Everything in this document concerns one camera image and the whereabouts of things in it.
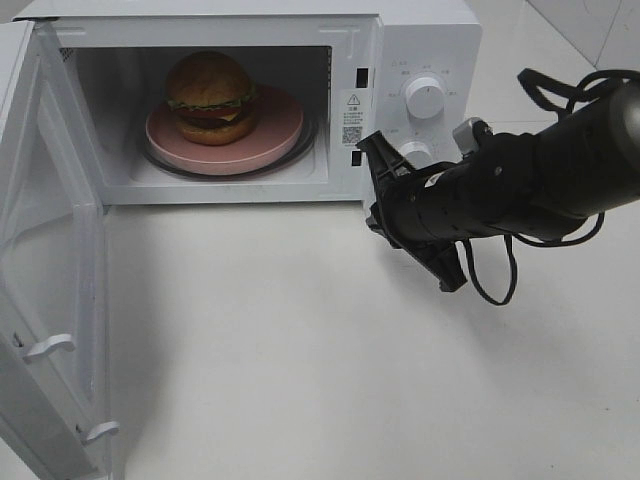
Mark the white timer knob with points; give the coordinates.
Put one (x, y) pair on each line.
(417, 153)

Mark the glass microwave turntable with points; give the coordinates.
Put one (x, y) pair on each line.
(303, 145)

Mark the white warning label sticker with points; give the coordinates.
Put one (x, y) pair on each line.
(354, 108)

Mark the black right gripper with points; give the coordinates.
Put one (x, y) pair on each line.
(423, 211)

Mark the pink round plate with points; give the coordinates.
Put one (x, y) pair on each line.
(279, 126)

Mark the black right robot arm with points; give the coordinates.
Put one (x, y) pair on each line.
(542, 185)

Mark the white microwave oven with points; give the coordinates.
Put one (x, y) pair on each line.
(120, 52)

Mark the white upper power knob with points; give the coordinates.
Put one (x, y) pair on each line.
(424, 96)

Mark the toy burger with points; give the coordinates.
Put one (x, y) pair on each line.
(211, 98)

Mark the white microwave door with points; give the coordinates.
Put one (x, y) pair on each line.
(54, 357)

